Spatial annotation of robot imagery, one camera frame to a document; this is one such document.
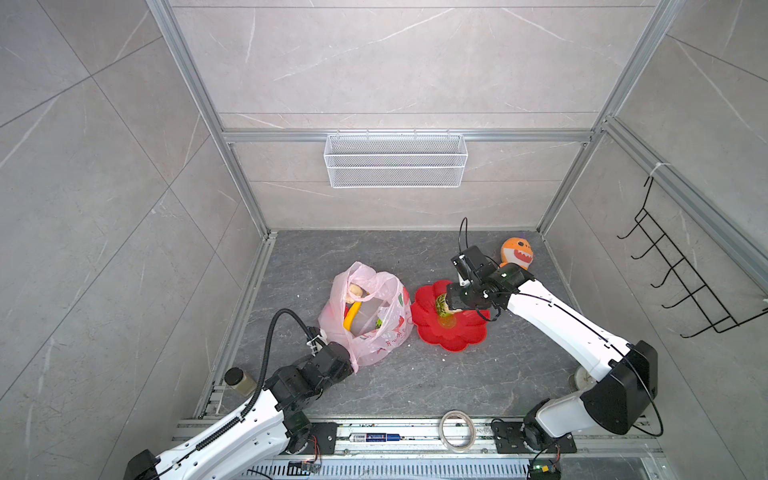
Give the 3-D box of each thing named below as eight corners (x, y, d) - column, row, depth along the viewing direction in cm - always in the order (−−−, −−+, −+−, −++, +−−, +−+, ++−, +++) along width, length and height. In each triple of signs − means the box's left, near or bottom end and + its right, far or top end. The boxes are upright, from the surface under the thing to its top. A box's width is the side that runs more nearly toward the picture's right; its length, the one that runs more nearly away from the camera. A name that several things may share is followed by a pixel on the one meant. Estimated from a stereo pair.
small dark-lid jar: (239, 396, 82) (220, 383, 73) (244, 381, 85) (226, 367, 76) (257, 396, 82) (240, 383, 73) (261, 381, 85) (245, 367, 76)
